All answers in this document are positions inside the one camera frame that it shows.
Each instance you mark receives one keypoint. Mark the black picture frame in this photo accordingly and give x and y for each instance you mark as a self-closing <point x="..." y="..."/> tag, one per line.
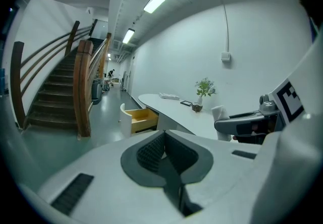
<point x="186" y="103"/>

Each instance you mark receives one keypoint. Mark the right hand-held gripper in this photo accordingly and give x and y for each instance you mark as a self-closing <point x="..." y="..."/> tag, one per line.
<point x="287" y="102"/>

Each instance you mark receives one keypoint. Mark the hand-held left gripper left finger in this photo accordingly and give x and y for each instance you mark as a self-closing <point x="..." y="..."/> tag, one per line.
<point x="101" y="167"/>

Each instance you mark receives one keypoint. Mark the grey wall conduit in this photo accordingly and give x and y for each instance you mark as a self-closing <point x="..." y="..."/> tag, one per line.
<point x="226" y="23"/>

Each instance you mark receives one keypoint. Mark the white cloth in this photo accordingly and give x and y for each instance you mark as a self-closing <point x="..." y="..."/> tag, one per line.
<point x="220" y="113"/>

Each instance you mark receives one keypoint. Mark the white wooden drawer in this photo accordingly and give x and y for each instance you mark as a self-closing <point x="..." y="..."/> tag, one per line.
<point x="141" y="118"/>

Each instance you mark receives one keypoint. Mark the printed black and white book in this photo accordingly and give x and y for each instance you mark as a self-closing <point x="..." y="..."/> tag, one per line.
<point x="168" y="96"/>

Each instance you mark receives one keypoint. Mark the small ceiling light panel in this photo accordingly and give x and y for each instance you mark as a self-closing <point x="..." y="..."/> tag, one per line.
<point x="128" y="35"/>

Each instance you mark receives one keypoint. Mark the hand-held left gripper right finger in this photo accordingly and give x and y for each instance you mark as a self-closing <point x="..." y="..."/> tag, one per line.
<point x="196" y="157"/>

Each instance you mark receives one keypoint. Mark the grey gripper camera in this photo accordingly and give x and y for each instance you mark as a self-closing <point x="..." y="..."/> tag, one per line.
<point x="267" y="104"/>

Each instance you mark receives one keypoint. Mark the brown wooden staircase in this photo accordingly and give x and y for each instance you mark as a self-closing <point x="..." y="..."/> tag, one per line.
<point x="60" y="84"/>

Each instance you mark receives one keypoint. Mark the white wall junction box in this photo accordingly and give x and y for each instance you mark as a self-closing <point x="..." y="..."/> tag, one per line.
<point x="226" y="56"/>

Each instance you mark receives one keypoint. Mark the green plant in white vase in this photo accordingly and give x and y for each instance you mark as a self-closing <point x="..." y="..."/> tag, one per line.
<point x="204" y="88"/>

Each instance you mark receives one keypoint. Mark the dark grey floor cleaning machine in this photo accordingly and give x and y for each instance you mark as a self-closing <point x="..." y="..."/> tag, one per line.
<point x="96" y="90"/>

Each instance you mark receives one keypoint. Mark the white curved desk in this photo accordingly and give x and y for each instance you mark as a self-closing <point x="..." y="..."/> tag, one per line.
<point x="174" y="110"/>

